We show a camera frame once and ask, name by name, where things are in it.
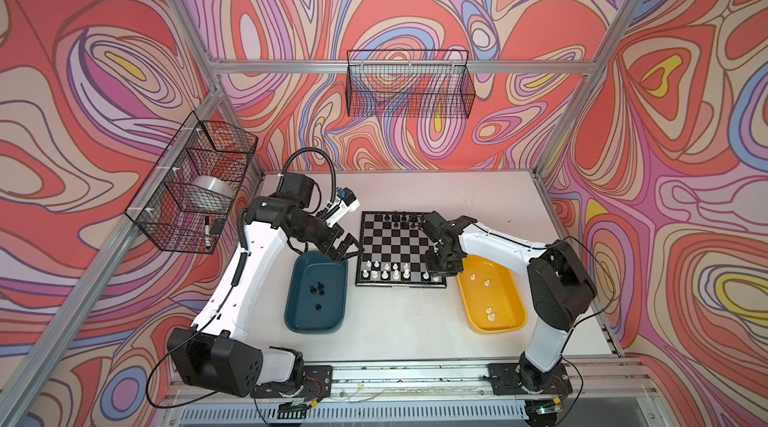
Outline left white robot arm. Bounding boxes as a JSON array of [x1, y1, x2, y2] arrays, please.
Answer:
[[167, 173, 360, 397]]

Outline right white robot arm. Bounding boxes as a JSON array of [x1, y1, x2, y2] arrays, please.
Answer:
[[420, 211, 597, 394]]

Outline black white chess board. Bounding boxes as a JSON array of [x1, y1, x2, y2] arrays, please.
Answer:
[[355, 211, 447, 289]]

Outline black pieces in teal tray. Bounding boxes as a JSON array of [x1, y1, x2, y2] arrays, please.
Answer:
[[309, 282, 325, 311]]

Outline teal plastic tray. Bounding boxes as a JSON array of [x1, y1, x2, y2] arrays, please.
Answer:
[[284, 251, 348, 334]]

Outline yellow plastic tray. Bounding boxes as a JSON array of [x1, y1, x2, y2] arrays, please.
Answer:
[[457, 256, 527, 334]]

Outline silver tape roll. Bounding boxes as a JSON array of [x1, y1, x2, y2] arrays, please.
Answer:
[[192, 175, 235, 198]]

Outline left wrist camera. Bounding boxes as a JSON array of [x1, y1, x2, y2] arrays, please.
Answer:
[[327, 187, 360, 220]]

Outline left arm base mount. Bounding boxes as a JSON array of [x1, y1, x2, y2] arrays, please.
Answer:
[[250, 364, 333, 401]]

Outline black wire basket left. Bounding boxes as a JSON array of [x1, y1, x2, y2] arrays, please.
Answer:
[[125, 113, 258, 254]]

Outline black wire basket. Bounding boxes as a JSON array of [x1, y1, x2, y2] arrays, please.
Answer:
[[125, 113, 258, 254], [345, 47, 476, 119]]

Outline black wire basket back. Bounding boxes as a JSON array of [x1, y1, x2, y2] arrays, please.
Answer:
[[345, 47, 476, 119]]

